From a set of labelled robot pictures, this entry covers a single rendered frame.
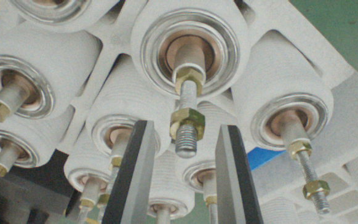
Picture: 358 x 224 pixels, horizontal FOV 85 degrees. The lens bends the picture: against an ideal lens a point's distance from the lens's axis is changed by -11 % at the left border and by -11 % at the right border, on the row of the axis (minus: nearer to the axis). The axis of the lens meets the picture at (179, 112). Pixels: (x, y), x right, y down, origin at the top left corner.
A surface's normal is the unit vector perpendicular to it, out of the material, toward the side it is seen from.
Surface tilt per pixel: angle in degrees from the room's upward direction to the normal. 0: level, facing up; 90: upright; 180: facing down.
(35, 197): 45
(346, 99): 90
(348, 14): 0
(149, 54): 4
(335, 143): 90
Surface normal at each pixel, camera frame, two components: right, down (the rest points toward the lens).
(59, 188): 0.58, -0.59
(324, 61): -0.06, 0.66
